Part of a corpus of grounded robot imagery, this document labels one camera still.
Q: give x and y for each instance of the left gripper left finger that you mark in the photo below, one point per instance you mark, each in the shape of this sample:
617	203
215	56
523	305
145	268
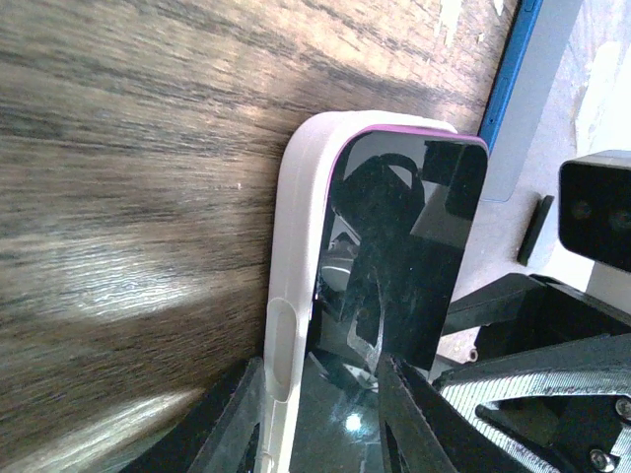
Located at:
219	434

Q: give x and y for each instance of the white phone case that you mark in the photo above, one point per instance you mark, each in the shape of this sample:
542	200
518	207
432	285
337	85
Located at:
303	183

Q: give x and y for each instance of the pink phone black screen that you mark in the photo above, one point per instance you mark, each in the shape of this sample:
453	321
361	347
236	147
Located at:
396	215

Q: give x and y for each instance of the blue phone black screen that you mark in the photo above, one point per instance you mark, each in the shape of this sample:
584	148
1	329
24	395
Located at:
563	83

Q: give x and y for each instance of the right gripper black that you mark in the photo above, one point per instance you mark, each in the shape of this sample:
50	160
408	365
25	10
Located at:
551	386

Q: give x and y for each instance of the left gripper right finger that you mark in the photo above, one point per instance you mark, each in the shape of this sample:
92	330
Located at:
408	442

